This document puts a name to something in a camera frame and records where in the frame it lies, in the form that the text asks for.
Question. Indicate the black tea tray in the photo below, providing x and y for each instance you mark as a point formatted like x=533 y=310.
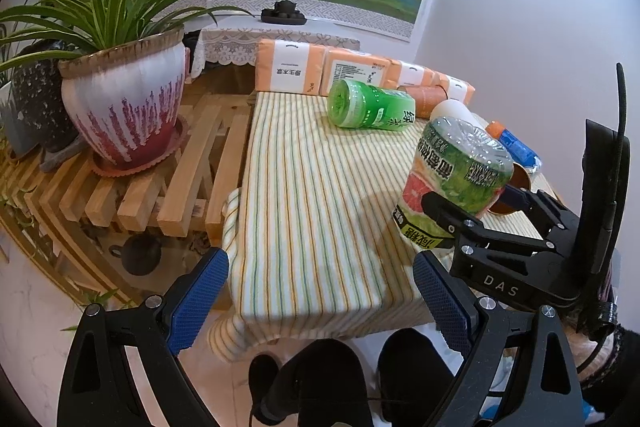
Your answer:
x=285 y=19

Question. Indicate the blue bottle with orange cap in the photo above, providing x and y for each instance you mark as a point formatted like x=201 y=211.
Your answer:
x=517 y=149

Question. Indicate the black teapot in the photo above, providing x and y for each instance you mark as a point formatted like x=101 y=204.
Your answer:
x=285 y=6

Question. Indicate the white red ceramic flowerpot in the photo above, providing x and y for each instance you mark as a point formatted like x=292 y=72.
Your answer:
x=125 y=102

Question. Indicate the green grapefruit drink bottle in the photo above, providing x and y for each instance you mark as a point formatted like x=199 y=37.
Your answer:
x=452 y=172

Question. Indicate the white lace tablecloth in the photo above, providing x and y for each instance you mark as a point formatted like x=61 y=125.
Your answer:
x=230 y=44

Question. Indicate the orange paper cup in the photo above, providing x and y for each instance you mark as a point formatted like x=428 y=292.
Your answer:
x=425 y=99

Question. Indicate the dark round clay teapot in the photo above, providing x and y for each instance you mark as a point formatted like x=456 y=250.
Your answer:
x=140 y=254

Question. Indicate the dark speckled flowerpot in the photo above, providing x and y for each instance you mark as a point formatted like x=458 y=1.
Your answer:
x=40 y=102

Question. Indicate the grey white flowerpot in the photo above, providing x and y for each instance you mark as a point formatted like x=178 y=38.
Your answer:
x=12 y=122

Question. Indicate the wooden slatted plant rack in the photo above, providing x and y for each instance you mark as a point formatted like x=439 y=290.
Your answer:
x=190 y=167

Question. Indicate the person's right forearm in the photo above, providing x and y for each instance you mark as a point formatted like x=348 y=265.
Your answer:
x=617 y=357

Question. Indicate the striped tablecloth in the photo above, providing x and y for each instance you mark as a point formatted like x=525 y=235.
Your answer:
x=320 y=207

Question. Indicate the orange tissue pack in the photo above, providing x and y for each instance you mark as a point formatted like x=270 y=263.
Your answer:
x=290 y=67
x=410 y=74
x=355 y=66
x=457 y=88

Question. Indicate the pink pot saucer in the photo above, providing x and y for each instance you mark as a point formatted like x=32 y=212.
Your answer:
x=175 y=142

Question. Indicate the person's right leg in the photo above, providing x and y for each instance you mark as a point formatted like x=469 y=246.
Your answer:
x=415 y=367

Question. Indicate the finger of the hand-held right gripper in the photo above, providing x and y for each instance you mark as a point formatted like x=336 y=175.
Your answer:
x=447 y=213
x=540 y=206

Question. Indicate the green tea bottle lying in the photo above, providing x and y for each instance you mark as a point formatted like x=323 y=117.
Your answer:
x=372 y=107

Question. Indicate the brown paper cup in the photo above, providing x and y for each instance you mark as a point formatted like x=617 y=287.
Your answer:
x=520 y=184

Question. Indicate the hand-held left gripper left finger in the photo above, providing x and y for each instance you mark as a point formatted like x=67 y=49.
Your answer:
x=199 y=303

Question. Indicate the person's left leg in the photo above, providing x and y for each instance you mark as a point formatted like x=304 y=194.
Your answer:
x=320 y=382

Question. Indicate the person's leg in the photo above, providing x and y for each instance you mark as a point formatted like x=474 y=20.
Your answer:
x=415 y=367
x=320 y=382

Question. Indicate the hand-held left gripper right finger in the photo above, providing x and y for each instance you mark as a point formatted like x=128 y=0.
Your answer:
x=444 y=307

